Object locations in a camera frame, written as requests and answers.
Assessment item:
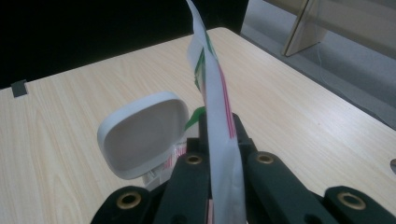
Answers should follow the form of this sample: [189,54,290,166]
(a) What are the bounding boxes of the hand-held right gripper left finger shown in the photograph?
[154,111,214,224]

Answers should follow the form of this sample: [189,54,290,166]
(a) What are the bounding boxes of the black curtain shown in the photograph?
[0,0,250,91]

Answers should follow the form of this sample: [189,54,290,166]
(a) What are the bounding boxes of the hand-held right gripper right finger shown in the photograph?
[233,112,338,224]

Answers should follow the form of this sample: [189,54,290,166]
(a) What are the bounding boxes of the clear container with white lid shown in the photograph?
[96,91,191,191]

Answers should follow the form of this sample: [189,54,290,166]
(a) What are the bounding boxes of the pink and white plastic bag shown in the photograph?
[183,0,248,224]

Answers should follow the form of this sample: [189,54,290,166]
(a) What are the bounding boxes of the light wooden furniture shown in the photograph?
[264,0,396,60]

